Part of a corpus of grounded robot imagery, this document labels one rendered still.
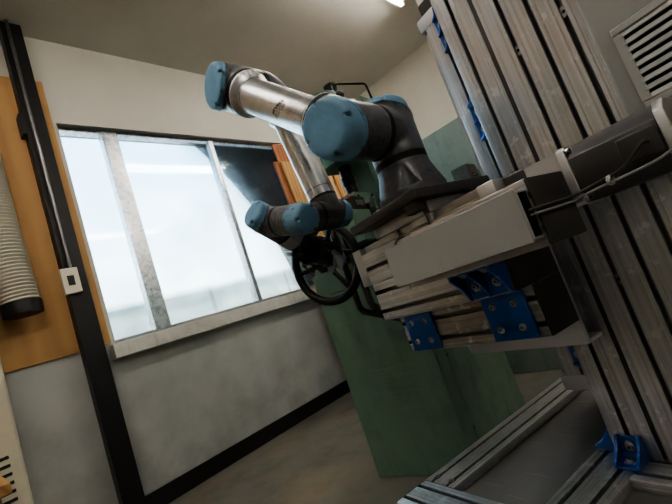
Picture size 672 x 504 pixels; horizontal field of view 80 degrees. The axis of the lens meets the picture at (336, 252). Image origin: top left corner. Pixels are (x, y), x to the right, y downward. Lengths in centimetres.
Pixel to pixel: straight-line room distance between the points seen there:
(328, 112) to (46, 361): 192
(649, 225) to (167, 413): 227
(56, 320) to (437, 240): 206
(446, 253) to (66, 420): 206
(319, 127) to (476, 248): 38
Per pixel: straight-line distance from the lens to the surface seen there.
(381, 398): 158
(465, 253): 58
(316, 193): 103
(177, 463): 254
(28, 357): 236
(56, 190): 255
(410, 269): 66
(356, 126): 75
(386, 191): 85
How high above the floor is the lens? 67
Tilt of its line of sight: 7 degrees up
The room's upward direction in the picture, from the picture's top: 19 degrees counter-clockwise
